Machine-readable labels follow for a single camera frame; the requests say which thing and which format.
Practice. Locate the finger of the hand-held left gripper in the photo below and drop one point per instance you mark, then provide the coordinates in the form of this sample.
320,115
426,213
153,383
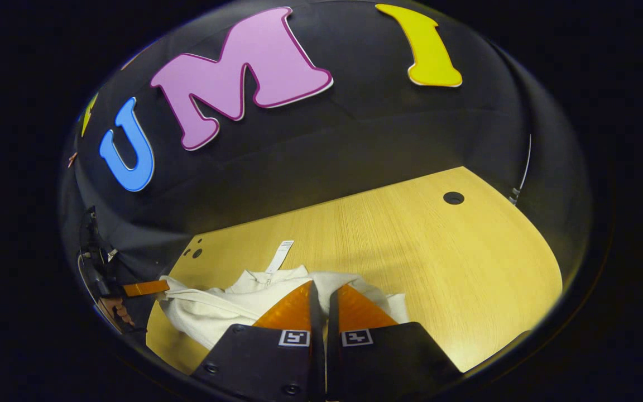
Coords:
145,288

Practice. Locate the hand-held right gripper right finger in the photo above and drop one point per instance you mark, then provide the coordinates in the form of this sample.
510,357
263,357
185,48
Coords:
332,318

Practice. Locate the copper cloth clip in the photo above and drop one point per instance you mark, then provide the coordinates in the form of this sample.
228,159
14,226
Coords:
72,160

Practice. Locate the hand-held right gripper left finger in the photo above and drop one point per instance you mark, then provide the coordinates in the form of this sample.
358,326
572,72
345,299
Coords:
313,318

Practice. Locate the silver cloth clip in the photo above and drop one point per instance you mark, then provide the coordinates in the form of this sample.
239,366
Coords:
514,196

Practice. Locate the cream zip-neck sweatshirt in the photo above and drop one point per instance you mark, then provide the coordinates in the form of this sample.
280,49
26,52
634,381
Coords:
215,312

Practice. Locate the black backdrop cloth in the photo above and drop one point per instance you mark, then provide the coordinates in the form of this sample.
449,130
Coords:
355,139

